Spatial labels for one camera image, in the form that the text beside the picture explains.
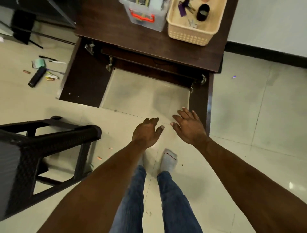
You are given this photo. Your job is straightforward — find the person's left hand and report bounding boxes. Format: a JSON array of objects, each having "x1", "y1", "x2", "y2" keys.
[{"x1": 131, "y1": 117, "x2": 165, "y2": 149}]

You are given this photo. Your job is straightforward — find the person's right hand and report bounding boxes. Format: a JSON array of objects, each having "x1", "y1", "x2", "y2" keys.
[{"x1": 171, "y1": 108, "x2": 209, "y2": 147}]

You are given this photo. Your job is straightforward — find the beige plastic basket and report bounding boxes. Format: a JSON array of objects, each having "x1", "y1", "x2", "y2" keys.
[{"x1": 166, "y1": 0, "x2": 228, "y2": 47}]

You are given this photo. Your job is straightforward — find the clear plastic storage box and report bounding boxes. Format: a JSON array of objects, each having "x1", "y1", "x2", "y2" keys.
[{"x1": 119, "y1": 0, "x2": 171, "y2": 32}]

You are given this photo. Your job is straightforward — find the small black round cap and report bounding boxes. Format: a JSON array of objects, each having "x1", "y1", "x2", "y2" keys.
[{"x1": 196, "y1": 3, "x2": 211, "y2": 22}]

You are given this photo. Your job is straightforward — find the black remote control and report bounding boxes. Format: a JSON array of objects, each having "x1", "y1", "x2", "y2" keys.
[{"x1": 28, "y1": 66, "x2": 47, "y2": 88}]

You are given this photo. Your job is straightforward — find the person's left forearm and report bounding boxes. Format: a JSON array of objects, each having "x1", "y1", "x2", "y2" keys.
[{"x1": 38, "y1": 141, "x2": 147, "y2": 233}]

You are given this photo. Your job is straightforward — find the person's right forearm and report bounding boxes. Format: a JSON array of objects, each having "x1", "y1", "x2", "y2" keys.
[{"x1": 197, "y1": 139, "x2": 307, "y2": 233}]

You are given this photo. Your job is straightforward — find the person's left leg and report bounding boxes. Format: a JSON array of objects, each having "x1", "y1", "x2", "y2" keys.
[{"x1": 110, "y1": 163, "x2": 147, "y2": 233}]

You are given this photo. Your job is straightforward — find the person's leg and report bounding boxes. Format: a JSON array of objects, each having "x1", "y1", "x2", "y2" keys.
[
  {"x1": 110, "y1": 163, "x2": 147, "y2": 233},
  {"x1": 156, "y1": 148, "x2": 203, "y2": 233}
]

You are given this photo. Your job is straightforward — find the person's right leg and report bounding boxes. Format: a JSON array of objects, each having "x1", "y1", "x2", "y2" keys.
[{"x1": 156, "y1": 148, "x2": 203, "y2": 233}]

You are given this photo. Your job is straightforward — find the dark brown wooden cabinet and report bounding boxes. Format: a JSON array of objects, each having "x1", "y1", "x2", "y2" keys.
[{"x1": 58, "y1": 0, "x2": 239, "y2": 135}]

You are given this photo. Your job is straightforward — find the black stool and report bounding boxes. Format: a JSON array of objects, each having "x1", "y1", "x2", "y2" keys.
[{"x1": 0, "y1": 115, "x2": 102, "y2": 221}]

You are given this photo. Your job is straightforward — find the green paper packet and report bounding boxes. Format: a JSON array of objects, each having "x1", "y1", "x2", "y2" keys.
[{"x1": 32, "y1": 58, "x2": 46, "y2": 69}]

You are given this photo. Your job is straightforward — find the black metal shoe rack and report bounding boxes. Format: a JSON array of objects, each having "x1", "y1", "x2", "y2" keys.
[{"x1": 0, "y1": 0, "x2": 80, "y2": 49}]

